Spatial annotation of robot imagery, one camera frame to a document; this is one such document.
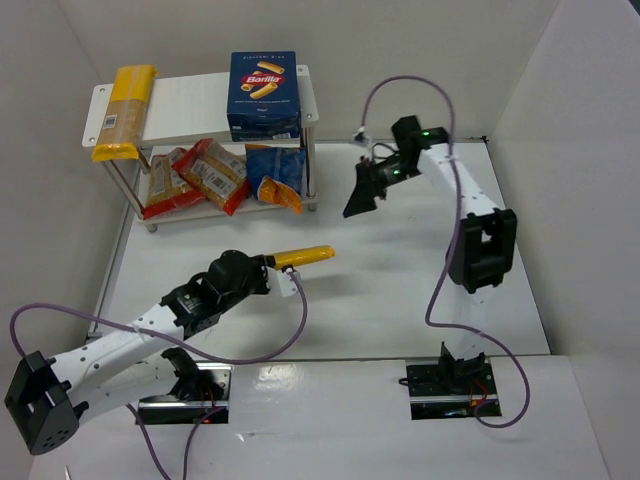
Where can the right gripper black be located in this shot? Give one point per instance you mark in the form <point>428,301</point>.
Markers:
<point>369,181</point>

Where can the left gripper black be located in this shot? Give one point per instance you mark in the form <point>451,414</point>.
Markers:
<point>263,273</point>

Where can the yellow spaghetti bag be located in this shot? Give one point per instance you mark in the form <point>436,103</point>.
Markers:
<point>124,120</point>
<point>304,256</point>

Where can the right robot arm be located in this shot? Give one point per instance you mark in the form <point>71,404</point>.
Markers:
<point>483,243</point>

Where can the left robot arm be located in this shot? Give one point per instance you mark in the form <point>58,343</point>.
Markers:
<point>48,398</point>

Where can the blue and orange pasta bag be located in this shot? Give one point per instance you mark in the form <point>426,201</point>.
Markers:
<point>275,175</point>

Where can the blue Barilla pasta box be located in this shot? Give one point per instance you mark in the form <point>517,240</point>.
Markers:
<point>263,101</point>

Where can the white two-tier shelf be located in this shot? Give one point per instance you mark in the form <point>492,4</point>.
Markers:
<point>183,110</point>

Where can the yellow spaghetti bag on shelf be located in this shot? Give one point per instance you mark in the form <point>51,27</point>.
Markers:
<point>124,120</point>

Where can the red macaroni bag right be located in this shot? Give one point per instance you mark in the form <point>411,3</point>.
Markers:
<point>220,175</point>

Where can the red macaroni bag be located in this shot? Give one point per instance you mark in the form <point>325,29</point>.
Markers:
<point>220,175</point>
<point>167,191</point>

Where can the red macaroni bag left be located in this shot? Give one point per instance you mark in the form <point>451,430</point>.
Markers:
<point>167,191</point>

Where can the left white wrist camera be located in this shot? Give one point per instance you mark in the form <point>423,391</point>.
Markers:
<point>282,283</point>

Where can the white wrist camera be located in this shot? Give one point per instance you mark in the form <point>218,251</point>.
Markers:
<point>282,283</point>
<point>362,138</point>

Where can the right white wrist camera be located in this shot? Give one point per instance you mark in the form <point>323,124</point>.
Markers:
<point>362,138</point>

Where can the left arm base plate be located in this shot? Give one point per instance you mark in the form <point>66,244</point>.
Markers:
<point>210,391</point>

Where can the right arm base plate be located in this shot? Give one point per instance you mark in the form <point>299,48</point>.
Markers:
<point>431,398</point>

